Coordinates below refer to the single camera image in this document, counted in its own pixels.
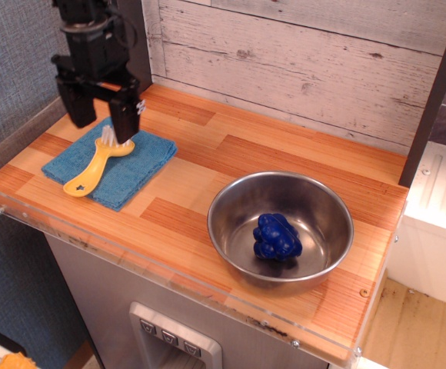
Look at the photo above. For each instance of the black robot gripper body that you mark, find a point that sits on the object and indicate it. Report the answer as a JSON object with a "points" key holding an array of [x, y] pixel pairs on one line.
{"points": [[99, 52]]}

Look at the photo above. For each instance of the blue plastic toy grapes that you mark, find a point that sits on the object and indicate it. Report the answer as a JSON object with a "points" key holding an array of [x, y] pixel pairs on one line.
{"points": [[276, 239]]}

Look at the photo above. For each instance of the stainless steel bowl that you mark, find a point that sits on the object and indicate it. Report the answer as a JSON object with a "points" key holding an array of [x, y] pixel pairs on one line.
{"points": [[322, 219]]}

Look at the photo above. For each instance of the clear acrylic edge guard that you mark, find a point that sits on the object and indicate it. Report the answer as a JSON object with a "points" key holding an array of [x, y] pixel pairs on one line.
{"points": [[335, 354]]}

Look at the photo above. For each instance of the orange object bottom left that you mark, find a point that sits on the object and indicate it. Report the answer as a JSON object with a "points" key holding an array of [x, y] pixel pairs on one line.
{"points": [[17, 361]]}

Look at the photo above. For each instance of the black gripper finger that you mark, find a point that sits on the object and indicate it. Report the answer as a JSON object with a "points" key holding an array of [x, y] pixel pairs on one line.
{"points": [[124, 114], [78, 104]]}

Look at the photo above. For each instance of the silver dispenser button panel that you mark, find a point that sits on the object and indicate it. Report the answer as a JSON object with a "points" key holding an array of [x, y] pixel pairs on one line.
{"points": [[166, 343]]}

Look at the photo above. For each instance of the grey toy fridge cabinet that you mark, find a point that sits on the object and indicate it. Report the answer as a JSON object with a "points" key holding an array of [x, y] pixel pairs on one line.
{"points": [[103, 292]]}

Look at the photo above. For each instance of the white toy sink unit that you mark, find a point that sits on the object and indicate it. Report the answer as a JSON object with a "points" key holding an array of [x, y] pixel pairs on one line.
{"points": [[417, 258]]}

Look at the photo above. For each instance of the folded blue towel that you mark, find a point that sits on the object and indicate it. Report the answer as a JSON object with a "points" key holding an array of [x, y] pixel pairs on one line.
{"points": [[123, 177]]}

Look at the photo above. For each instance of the dark vertical post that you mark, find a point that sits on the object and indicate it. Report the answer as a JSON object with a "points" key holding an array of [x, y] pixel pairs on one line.
{"points": [[424, 129]]}

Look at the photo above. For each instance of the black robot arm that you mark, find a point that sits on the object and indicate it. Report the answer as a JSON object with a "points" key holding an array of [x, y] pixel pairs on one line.
{"points": [[92, 11]]}

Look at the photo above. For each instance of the yellow brush with white bristles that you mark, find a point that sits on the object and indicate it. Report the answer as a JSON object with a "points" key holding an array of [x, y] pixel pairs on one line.
{"points": [[106, 147]]}

